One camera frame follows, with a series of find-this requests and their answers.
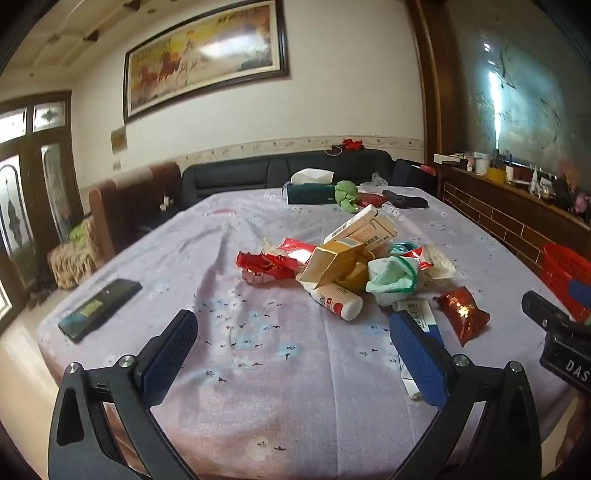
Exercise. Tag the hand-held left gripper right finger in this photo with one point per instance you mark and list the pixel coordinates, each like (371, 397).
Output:
(418, 364)

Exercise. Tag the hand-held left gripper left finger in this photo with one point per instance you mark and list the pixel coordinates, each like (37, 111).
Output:
(168, 357)

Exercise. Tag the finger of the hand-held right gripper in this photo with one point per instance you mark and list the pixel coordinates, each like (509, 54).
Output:
(581, 295)
(538, 307)

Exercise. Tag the red plastic basket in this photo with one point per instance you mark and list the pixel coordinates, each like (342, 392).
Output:
(561, 272)

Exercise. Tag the red foil wrapper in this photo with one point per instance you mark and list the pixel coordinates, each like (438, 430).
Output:
(270, 267)

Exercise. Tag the white medicine box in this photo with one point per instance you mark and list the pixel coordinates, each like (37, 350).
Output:
(381, 230)

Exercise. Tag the white and blue carton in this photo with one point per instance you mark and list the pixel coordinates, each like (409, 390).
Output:
(422, 316)

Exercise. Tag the red snack packet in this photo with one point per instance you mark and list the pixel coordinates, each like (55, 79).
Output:
(464, 314)

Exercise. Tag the knotted white plastic bag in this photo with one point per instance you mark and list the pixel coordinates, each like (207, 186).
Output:
(392, 277)

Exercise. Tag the pink flowers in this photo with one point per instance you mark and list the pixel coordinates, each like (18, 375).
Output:
(581, 202)

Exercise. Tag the white plastic bottle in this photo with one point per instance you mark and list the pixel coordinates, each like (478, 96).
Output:
(339, 300)

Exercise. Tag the floral lilac tablecloth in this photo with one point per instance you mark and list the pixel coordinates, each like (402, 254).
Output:
(277, 392)

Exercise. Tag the teal tissue pack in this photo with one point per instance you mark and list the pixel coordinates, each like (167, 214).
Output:
(406, 249)

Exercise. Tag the yellow box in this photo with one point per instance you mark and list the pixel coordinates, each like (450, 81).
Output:
(330, 263)

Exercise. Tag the floral upholstered stool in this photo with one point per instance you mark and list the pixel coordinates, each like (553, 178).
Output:
(69, 265)

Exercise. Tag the white cup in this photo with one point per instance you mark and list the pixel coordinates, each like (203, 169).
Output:
(509, 172)

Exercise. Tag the yellow round container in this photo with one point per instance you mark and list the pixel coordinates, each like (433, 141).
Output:
(496, 175)

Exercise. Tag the white jar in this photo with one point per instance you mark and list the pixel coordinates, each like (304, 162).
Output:
(481, 164)

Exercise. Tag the white and orange carton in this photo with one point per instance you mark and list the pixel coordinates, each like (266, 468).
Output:
(353, 224)

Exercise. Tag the white charger plug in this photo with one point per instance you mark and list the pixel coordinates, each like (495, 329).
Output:
(165, 202)

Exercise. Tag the brown armchair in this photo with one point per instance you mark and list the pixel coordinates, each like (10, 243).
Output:
(129, 198)

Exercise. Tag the black toy pistol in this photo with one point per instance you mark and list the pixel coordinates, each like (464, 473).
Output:
(406, 199)

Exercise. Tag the red pouch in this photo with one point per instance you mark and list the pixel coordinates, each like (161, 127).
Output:
(371, 200)

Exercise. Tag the green cloth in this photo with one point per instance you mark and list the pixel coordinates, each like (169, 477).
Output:
(346, 194)

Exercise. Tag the clear plastic bag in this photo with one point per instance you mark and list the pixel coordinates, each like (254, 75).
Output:
(376, 181)

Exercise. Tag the black leather sofa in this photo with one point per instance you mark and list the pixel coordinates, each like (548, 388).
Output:
(258, 177)

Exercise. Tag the dark green tissue box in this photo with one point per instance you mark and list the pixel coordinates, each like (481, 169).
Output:
(309, 194)

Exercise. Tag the wooden glass door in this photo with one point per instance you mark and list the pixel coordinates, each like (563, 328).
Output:
(27, 194)

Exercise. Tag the framed horse painting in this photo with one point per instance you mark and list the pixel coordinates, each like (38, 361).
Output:
(203, 50)

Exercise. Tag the small gold wall plaque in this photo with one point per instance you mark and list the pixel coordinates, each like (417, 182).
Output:
(119, 141)

